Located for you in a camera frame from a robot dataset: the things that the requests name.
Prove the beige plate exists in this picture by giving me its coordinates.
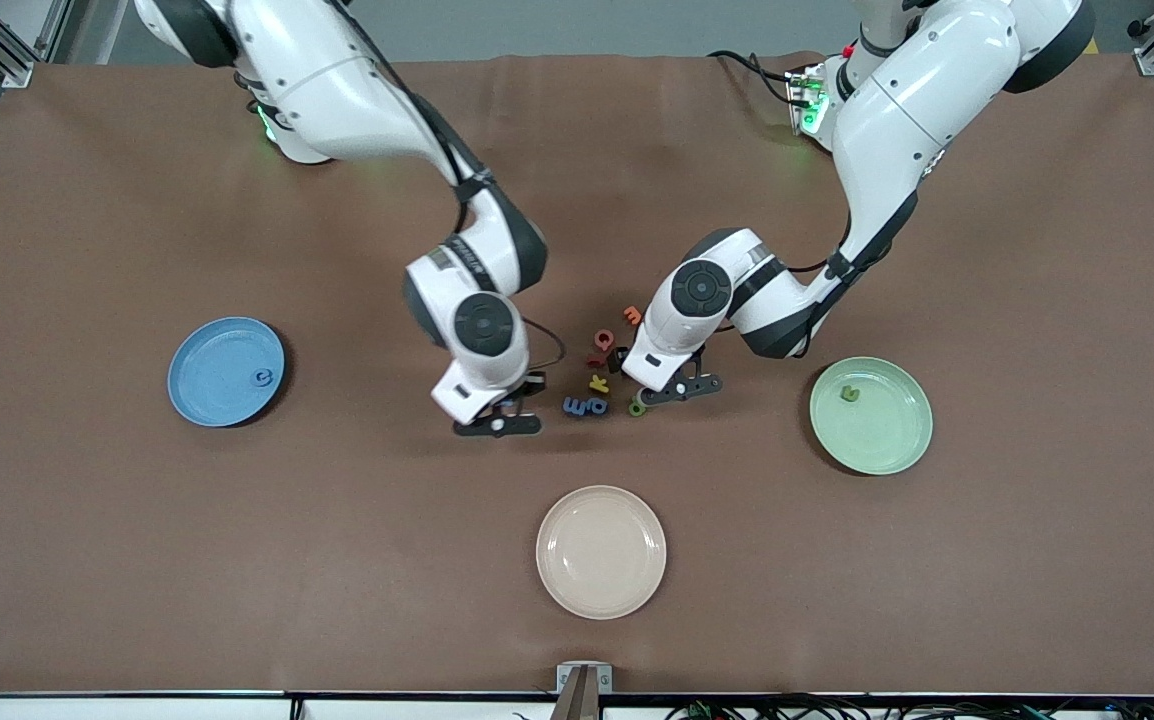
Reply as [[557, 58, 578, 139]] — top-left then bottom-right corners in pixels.
[[536, 485, 667, 620]]

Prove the green plate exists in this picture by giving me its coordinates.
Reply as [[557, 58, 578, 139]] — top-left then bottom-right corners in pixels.
[[809, 357, 934, 476]]

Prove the blue plate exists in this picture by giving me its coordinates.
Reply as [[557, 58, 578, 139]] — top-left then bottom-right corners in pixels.
[[167, 317, 286, 428]]

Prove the brown table cover sheet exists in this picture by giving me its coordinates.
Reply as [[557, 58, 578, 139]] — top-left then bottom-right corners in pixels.
[[0, 52, 1154, 696]]

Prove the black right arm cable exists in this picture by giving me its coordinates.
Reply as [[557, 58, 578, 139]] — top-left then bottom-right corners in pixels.
[[327, 0, 569, 376]]

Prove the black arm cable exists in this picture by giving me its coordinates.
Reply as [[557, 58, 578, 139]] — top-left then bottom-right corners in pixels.
[[327, 0, 569, 376], [782, 200, 868, 276]]

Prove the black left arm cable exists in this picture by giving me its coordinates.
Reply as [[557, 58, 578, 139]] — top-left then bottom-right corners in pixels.
[[782, 200, 868, 276]]

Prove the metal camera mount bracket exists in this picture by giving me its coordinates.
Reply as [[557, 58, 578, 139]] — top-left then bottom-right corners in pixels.
[[549, 662, 614, 720]]

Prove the black cable bundle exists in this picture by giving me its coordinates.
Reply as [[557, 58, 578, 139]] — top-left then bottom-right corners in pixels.
[[662, 693, 1154, 720]]

